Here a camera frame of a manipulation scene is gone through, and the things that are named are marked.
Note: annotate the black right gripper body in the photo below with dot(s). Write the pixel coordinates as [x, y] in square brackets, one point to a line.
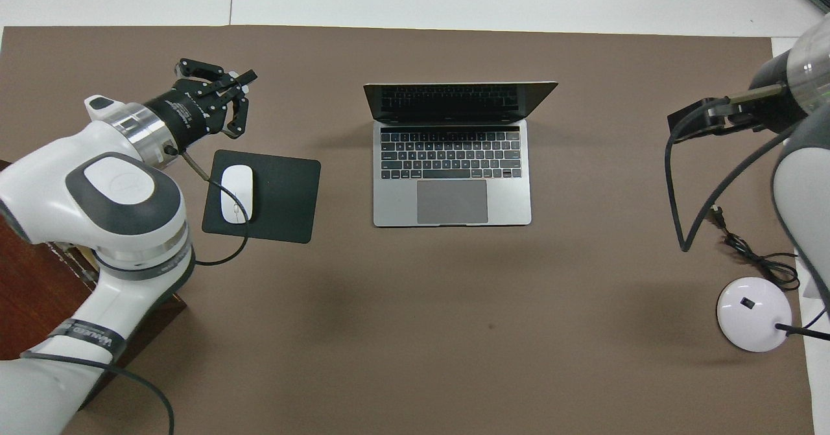
[775, 114]

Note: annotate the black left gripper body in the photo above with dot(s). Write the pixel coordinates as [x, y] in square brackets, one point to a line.
[185, 114]

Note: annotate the silver grey laptop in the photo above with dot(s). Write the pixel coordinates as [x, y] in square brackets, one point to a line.
[454, 201]

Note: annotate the white computer mouse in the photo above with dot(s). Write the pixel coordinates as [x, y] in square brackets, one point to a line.
[230, 188]

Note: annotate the black mouse pad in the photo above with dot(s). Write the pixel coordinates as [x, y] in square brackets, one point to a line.
[285, 195]

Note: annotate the white desk lamp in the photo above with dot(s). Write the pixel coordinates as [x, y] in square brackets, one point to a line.
[746, 318]

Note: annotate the dark brown wooden box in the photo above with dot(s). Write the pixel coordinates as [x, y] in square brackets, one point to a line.
[26, 292]

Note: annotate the brown table mat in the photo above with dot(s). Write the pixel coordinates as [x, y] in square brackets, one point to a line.
[415, 325]

